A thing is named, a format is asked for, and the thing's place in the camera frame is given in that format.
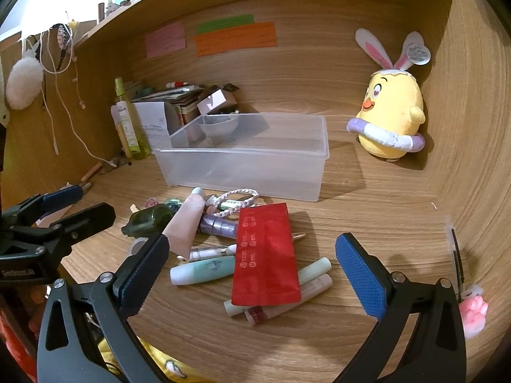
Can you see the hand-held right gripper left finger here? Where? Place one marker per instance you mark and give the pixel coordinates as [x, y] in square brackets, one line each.
[147, 265]

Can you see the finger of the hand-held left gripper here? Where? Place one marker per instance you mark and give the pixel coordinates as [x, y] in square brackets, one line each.
[62, 199]
[88, 219]

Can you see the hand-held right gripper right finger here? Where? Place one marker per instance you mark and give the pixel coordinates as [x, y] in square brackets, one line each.
[363, 275]

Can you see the white tape roll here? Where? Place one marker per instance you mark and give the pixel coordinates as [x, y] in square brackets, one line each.
[135, 242]

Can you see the white tube with red band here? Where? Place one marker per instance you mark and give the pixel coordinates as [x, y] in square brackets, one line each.
[319, 285]

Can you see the dark green bottle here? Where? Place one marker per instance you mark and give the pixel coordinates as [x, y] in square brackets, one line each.
[149, 219]

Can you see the pale green tube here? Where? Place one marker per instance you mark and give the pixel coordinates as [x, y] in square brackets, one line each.
[315, 269]

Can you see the beige pink tube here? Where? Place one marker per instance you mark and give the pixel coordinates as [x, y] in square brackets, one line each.
[185, 223]

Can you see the red foil pouch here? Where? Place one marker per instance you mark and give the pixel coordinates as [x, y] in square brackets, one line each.
[263, 259]

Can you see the clear plastic storage box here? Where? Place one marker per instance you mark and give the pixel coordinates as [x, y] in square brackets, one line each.
[239, 171]

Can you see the mint green tube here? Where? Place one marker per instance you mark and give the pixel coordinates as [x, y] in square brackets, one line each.
[199, 271]

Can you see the white pen with gold tip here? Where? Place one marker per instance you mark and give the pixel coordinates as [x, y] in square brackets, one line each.
[211, 252]

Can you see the orange cloth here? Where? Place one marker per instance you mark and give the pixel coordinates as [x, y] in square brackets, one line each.
[12, 347]

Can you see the purple tube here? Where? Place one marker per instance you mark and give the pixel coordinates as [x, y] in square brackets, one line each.
[219, 226]

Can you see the yellow-green spray bottle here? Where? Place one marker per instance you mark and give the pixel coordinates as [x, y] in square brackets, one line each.
[139, 139]

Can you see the black comb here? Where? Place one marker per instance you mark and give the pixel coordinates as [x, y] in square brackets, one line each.
[458, 259]

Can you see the white label yellow bottle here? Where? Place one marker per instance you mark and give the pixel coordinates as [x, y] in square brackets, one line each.
[121, 121]

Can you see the white tube green print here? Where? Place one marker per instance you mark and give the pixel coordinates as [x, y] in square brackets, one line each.
[231, 206]

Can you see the pink paw toy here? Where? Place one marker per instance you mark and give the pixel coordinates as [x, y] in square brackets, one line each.
[473, 311]

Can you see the white paper file box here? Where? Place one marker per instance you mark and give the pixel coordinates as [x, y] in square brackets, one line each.
[153, 123]

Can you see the white fluffy pompom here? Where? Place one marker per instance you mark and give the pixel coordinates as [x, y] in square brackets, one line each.
[24, 83]

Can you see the stack of books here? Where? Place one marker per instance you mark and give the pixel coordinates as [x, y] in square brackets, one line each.
[175, 95]

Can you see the glass bowl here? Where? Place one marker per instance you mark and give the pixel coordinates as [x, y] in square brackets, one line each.
[219, 125]

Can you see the red and white marker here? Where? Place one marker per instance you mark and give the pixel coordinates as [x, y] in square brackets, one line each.
[179, 84]

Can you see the black lace headband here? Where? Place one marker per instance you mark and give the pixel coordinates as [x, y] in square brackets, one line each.
[60, 34]

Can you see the small white cardboard box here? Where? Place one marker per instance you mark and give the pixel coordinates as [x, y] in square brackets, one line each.
[215, 101]

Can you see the yellow chick plush toy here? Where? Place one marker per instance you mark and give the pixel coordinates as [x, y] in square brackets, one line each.
[393, 103]

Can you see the pink paper note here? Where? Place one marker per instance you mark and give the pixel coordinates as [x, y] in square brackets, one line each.
[165, 40]

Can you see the orange paper note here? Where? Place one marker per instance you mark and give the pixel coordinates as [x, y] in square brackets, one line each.
[235, 42]

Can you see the green paper note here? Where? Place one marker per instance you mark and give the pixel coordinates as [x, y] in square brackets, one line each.
[223, 24]

